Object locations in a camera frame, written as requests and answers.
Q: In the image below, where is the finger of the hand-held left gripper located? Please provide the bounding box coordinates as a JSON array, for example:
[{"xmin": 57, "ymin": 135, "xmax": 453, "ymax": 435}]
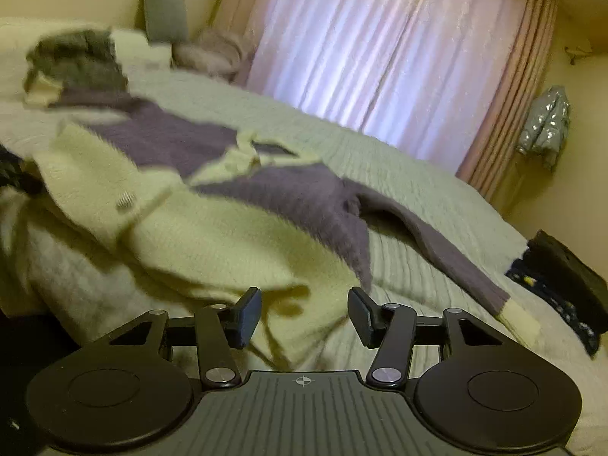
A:
[{"xmin": 0, "ymin": 145, "xmax": 46, "ymax": 198}]

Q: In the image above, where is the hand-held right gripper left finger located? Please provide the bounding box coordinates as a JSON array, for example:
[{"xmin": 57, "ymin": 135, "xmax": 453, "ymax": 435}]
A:
[{"xmin": 92, "ymin": 286, "xmax": 263, "ymax": 389}]

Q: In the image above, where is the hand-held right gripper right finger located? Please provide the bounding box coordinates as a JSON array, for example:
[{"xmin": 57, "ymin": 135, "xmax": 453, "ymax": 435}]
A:
[{"xmin": 347, "ymin": 286, "xmax": 516, "ymax": 389}]

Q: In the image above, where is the purple and cream knit sweater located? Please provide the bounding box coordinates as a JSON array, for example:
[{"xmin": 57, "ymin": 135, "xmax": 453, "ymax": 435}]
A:
[{"xmin": 0, "ymin": 73, "xmax": 542, "ymax": 374}]

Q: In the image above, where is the long white pillow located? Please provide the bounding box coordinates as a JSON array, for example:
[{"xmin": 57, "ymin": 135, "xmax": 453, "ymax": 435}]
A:
[{"xmin": 0, "ymin": 16, "xmax": 173, "ymax": 105}]

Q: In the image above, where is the grey plaid garment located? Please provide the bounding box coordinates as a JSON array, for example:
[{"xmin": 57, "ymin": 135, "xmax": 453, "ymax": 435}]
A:
[{"xmin": 24, "ymin": 28, "xmax": 130, "ymax": 98}]

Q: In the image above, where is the grey striped bedspread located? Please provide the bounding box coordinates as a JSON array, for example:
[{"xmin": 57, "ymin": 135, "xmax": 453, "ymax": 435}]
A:
[{"xmin": 0, "ymin": 69, "xmax": 608, "ymax": 456}]

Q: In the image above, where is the navy patterned garment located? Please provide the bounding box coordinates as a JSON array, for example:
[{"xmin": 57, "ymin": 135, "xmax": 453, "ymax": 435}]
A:
[{"xmin": 504, "ymin": 254, "xmax": 600, "ymax": 358}]

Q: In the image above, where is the black folded garment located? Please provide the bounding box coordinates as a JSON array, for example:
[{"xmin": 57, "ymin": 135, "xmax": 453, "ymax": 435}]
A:
[{"xmin": 526, "ymin": 229, "xmax": 608, "ymax": 301}]

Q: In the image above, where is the grey square pillow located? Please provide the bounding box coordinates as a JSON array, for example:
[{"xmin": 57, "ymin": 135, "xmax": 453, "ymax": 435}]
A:
[{"xmin": 140, "ymin": 0, "xmax": 188, "ymax": 43}]

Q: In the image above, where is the crumpled pink blanket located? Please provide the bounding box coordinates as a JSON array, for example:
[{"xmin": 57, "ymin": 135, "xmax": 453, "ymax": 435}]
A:
[{"xmin": 171, "ymin": 27, "xmax": 257, "ymax": 81}]

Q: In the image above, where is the pink drape curtain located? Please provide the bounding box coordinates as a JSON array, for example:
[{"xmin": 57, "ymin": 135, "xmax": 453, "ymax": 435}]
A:
[
  {"xmin": 456, "ymin": 0, "xmax": 559, "ymax": 210},
  {"xmin": 209, "ymin": 0, "xmax": 286, "ymax": 87}
]

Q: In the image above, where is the silver puffer jacket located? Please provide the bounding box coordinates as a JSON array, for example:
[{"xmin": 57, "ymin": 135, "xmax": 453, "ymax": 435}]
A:
[{"xmin": 517, "ymin": 84, "xmax": 571, "ymax": 172}]

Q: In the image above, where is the sheer pink curtain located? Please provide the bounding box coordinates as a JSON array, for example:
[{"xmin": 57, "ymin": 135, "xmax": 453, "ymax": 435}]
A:
[{"xmin": 247, "ymin": 0, "xmax": 516, "ymax": 162}]

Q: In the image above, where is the wall hook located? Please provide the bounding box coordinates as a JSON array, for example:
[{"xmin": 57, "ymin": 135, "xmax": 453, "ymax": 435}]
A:
[{"xmin": 564, "ymin": 45, "xmax": 594, "ymax": 65}]

